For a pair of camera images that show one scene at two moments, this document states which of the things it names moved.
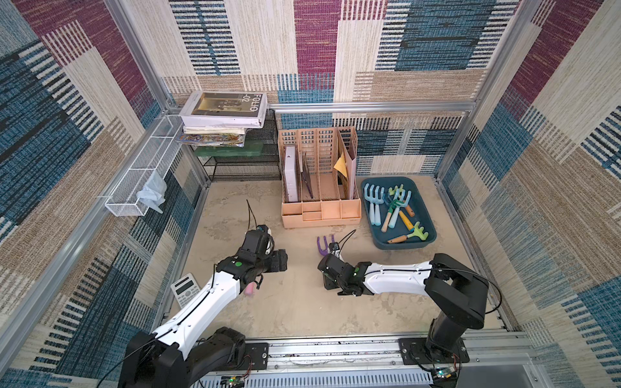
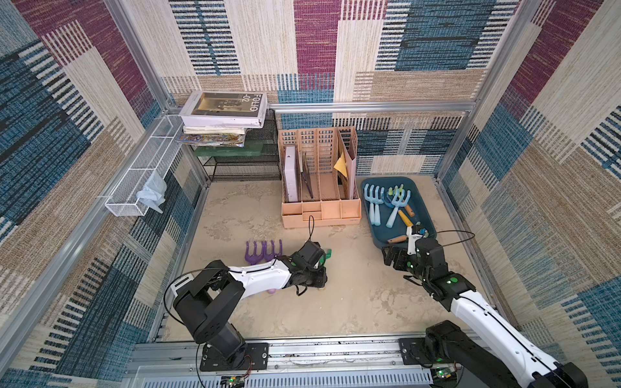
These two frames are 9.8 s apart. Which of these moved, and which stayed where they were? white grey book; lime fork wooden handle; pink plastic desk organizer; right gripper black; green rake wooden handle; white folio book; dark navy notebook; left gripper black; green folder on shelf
Moved: green rake wooden handle; left gripper black; right gripper black
Stayed: white grey book; dark navy notebook; green folder on shelf; lime fork wooden handle; pink plastic desk organizer; white folio book
